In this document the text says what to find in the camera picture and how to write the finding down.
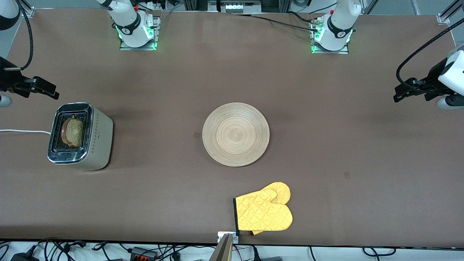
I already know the red and black connector block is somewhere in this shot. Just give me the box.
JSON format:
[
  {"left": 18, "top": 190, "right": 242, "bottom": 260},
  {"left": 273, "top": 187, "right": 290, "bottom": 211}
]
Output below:
[{"left": 130, "top": 247, "right": 158, "bottom": 260}]

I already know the wooden bar at table edge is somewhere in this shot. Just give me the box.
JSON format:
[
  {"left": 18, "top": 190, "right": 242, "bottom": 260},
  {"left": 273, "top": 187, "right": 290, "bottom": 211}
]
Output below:
[{"left": 208, "top": 233, "right": 234, "bottom": 261}]

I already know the silver two-slot toaster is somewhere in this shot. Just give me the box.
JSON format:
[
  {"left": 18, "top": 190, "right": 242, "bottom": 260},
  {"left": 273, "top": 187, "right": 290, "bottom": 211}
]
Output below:
[{"left": 47, "top": 102, "right": 114, "bottom": 171}]

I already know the small metal edge bracket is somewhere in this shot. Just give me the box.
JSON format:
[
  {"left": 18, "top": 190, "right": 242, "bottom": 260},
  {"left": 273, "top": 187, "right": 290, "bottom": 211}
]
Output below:
[{"left": 217, "top": 231, "right": 239, "bottom": 244}]

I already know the white toaster power cable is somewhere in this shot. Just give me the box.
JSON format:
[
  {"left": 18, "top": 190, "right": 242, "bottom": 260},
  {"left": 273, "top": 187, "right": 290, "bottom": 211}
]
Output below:
[{"left": 0, "top": 129, "right": 51, "bottom": 135}]

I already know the round light wooden plate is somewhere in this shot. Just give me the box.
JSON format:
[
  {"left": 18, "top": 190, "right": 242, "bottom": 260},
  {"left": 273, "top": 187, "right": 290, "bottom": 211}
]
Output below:
[{"left": 202, "top": 103, "right": 270, "bottom": 167}]

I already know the black looped floor cable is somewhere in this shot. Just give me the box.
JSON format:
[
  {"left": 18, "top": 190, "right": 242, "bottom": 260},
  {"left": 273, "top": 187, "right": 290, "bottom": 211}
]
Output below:
[{"left": 362, "top": 246, "right": 396, "bottom": 257}]

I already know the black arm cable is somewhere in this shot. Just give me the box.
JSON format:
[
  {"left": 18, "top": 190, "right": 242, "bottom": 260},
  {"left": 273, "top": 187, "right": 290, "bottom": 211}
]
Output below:
[
  {"left": 13, "top": 0, "right": 34, "bottom": 71},
  {"left": 395, "top": 14, "right": 464, "bottom": 93}
]

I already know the slice of brown-crust bread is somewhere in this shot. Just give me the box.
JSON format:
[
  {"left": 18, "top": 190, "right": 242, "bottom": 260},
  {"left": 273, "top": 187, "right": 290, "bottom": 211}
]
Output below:
[{"left": 60, "top": 118, "right": 85, "bottom": 148}]

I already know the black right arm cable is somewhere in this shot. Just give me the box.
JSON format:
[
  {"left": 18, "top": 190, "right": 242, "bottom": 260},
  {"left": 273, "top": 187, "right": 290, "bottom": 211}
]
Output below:
[{"left": 13, "top": 0, "right": 34, "bottom": 71}]

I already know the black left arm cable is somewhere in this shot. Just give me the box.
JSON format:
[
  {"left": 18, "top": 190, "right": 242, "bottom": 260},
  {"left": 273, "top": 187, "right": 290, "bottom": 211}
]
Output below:
[{"left": 395, "top": 14, "right": 464, "bottom": 93}]

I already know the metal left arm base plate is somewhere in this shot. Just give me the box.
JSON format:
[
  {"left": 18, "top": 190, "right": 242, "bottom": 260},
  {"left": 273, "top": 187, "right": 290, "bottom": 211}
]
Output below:
[{"left": 311, "top": 16, "right": 350, "bottom": 55}]

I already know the yellow quilted oven mitt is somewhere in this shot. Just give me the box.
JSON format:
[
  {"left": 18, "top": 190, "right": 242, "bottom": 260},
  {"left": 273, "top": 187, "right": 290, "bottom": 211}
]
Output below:
[{"left": 233, "top": 182, "right": 293, "bottom": 236}]

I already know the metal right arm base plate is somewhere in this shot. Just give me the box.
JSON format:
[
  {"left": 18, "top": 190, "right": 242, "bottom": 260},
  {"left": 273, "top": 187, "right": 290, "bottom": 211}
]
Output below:
[{"left": 120, "top": 11, "right": 162, "bottom": 51}]

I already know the black cable lying on table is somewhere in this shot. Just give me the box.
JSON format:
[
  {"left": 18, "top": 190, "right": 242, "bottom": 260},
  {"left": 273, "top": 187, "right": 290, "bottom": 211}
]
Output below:
[{"left": 232, "top": 13, "right": 321, "bottom": 33}]

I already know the white power strip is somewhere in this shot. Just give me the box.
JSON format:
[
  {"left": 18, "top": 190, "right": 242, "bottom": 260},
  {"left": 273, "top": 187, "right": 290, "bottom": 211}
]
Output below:
[{"left": 219, "top": 0, "right": 262, "bottom": 14}]

